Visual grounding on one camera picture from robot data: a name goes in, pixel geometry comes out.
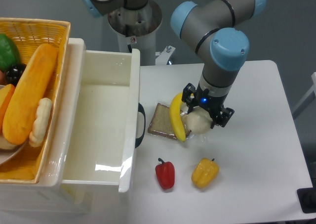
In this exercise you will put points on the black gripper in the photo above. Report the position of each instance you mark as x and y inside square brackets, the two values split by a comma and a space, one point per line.
[213, 105]

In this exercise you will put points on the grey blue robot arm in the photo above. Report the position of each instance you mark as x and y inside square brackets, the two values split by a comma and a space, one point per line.
[208, 30]

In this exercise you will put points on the open upper white drawer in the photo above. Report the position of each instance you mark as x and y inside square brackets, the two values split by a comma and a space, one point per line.
[103, 140]

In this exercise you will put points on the white drawer cabinet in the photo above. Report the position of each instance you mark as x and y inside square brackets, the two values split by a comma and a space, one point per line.
[51, 194]

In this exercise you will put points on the yellow banana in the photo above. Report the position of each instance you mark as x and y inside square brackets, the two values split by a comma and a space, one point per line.
[175, 118]

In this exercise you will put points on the wrapped brown bread slice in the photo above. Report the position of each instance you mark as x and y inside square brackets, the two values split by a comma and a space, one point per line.
[160, 123]

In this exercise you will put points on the yellow bell pepper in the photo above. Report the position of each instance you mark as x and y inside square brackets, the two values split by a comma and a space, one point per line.
[204, 173]

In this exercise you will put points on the red bell pepper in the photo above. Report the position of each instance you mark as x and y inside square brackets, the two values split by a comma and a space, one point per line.
[165, 173]

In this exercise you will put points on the black device at edge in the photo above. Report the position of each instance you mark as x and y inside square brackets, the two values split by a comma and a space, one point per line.
[307, 199]

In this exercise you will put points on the small cream squash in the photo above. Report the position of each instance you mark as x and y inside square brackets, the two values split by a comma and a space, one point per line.
[40, 124]

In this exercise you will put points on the long orange bread loaf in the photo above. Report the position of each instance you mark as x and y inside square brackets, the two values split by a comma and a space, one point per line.
[21, 111]

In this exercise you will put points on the yellow wicker basket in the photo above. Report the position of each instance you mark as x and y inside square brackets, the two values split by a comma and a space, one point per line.
[28, 35]

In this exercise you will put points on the black round fruit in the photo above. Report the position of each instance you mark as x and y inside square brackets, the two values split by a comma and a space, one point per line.
[14, 72]

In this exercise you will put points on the orange fruit slice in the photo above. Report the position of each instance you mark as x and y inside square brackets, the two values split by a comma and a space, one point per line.
[6, 94]

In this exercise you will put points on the green bell pepper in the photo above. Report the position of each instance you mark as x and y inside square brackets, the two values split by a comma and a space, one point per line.
[9, 53]

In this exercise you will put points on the red fruit at edge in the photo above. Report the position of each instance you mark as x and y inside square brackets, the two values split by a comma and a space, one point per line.
[2, 79]

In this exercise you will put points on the white metal bracket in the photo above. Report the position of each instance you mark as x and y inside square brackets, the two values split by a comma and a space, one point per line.
[165, 57]

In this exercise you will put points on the black drawer handle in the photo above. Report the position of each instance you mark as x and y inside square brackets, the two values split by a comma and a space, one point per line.
[141, 125]

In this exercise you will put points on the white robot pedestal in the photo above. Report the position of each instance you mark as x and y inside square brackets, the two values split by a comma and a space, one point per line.
[137, 29]

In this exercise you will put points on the white frame at right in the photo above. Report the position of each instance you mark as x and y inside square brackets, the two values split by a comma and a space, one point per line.
[306, 99]

